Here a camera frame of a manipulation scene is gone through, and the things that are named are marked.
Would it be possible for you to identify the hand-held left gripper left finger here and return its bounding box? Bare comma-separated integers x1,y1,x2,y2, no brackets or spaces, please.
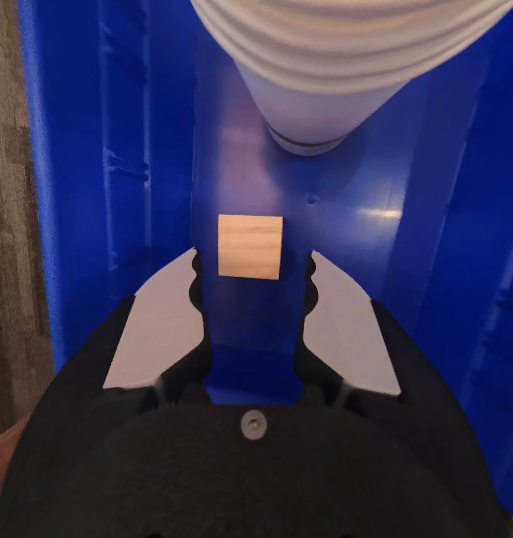
103,248,213,403

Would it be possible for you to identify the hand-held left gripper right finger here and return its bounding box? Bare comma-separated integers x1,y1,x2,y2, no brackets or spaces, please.
294,251,402,407

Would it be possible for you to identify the blue plastic bin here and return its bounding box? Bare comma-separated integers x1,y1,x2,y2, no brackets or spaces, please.
17,0,513,526

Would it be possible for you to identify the wooden cube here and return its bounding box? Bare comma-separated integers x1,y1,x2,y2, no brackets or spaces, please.
218,214,283,280

